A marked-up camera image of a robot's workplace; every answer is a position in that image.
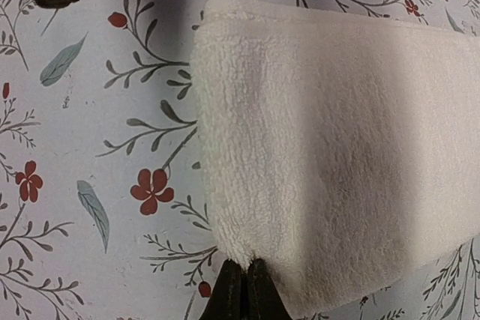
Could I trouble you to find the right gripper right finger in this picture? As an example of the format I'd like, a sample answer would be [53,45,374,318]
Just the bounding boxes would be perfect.
[247,259,291,320]

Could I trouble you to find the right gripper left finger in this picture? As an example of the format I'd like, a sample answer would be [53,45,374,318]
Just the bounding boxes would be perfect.
[200,259,248,320]

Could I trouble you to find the cream white towel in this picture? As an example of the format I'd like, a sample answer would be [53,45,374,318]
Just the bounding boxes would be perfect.
[190,0,479,318]

